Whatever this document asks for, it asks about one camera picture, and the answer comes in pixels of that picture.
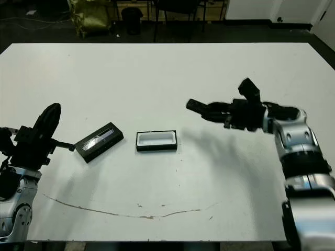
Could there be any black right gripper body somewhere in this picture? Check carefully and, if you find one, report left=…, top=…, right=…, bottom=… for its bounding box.
left=224, top=98, right=266, bottom=132

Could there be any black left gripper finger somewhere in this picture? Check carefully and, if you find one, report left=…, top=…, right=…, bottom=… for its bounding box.
left=33, top=103, right=58, bottom=141
left=44, top=103, right=62, bottom=142

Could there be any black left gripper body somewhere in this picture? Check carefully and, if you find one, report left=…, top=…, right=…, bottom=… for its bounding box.
left=11, top=125, right=76, bottom=167

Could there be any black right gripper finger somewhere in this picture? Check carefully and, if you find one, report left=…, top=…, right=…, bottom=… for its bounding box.
left=199, top=109, right=231, bottom=123
left=207, top=101, right=234, bottom=112

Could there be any black bar-shaped camera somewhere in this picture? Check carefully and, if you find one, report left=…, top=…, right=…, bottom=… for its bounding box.
left=186, top=98, right=210, bottom=115

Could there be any black box lid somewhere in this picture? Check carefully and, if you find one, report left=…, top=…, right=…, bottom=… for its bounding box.
left=74, top=121, right=124, bottom=164

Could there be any black box with white tray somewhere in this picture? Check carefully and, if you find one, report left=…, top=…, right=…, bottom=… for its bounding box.
left=136, top=129, right=178, bottom=153

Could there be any black mesh office chair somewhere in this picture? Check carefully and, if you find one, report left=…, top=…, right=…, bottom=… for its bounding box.
left=152, top=0, right=205, bottom=44

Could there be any yellow-green bag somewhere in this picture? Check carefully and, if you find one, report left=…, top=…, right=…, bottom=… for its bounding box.
left=69, top=0, right=112, bottom=38

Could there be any black trash bin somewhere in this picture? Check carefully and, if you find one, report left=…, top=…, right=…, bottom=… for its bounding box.
left=121, top=7, right=143, bottom=36

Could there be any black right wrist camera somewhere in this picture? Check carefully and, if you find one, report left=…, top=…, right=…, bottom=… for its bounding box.
left=238, top=77, right=262, bottom=103

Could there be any white floor cable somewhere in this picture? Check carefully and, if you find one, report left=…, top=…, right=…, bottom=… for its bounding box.
left=0, top=16, right=72, bottom=31

